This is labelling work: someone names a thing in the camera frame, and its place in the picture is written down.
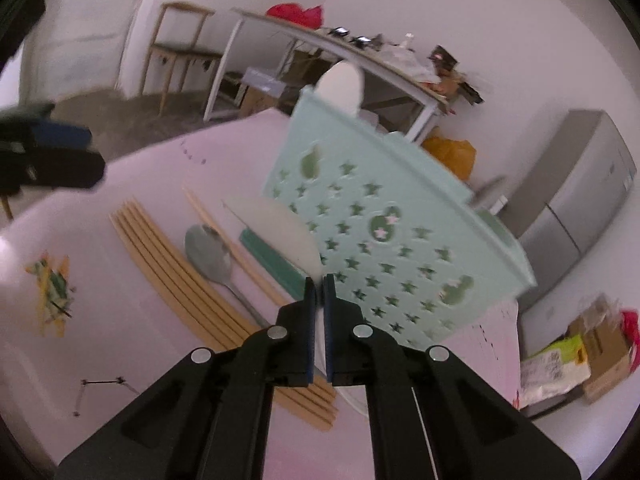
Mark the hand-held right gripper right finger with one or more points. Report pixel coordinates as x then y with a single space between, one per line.
329 330

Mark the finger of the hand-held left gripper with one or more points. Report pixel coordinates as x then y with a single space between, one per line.
60 132
65 170

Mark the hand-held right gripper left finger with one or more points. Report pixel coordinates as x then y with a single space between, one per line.
310 320

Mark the mint green utensil holder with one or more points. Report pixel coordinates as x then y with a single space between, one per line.
390 260

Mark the white serving spoon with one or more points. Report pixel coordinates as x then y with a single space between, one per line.
280 230

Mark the metal spoon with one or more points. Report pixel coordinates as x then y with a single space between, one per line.
207 255

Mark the white panelled door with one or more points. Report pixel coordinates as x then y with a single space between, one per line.
80 25

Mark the wooden chair with dark seat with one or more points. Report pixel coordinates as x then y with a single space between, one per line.
180 52

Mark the cardboard box with label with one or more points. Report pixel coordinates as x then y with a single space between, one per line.
257 97

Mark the orange plastic bag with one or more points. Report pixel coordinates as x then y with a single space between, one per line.
450 152

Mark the white shell-shaped rice paddle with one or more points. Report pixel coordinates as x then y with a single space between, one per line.
340 85

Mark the red plastic bag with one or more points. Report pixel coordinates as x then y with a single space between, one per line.
295 14

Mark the open cardboard box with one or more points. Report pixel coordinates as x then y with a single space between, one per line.
602 350

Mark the clear plastic bag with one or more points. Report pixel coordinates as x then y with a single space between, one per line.
407 62

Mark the white desk with wooden top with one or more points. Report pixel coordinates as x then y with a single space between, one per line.
320 40

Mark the grey refrigerator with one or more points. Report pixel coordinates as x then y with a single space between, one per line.
575 200

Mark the black devices on desk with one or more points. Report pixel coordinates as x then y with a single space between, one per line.
350 36

